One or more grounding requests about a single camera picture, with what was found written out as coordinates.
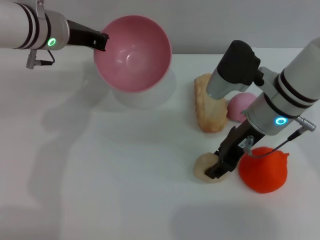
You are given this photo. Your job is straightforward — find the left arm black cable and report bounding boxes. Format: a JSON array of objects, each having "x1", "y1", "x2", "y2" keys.
[{"x1": 25, "y1": 48, "x2": 56, "y2": 70}]

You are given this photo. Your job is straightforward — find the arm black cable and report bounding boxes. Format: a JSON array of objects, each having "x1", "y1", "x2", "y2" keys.
[
  {"x1": 25, "y1": 48, "x2": 56, "y2": 70},
  {"x1": 243, "y1": 115, "x2": 317, "y2": 159}
]

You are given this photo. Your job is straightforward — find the pink plastic bowl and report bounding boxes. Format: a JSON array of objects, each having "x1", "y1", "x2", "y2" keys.
[{"x1": 93, "y1": 15, "x2": 179, "y2": 110}]

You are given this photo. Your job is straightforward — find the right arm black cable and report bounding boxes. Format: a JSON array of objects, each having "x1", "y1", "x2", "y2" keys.
[{"x1": 243, "y1": 115, "x2": 317, "y2": 159}]

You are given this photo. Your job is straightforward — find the red-orange persimmon toy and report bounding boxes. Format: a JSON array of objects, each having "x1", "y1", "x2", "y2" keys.
[{"x1": 238, "y1": 146, "x2": 291, "y2": 195}]

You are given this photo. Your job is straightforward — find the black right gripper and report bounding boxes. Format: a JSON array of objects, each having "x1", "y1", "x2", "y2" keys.
[{"x1": 204, "y1": 119, "x2": 266, "y2": 180}]

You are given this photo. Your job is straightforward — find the round beige egg yolk pastry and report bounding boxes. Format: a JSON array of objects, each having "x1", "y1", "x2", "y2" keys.
[{"x1": 193, "y1": 152, "x2": 233, "y2": 185}]

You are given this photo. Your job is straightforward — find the long golden bread loaf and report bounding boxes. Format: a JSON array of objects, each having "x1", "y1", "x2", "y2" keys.
[{"x1": 193, "y1": 72, "x2": 229, "y2": 134}]

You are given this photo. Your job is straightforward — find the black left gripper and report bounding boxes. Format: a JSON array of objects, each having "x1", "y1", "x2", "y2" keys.
[{"x1": 66, "y1": 20, "x2": 111, "y2": 53}]

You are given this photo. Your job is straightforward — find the pink bun with green leaf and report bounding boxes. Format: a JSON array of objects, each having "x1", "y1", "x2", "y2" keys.
[{"x1": 226, "y1": 92, "x2": 259, "y2": 124}]

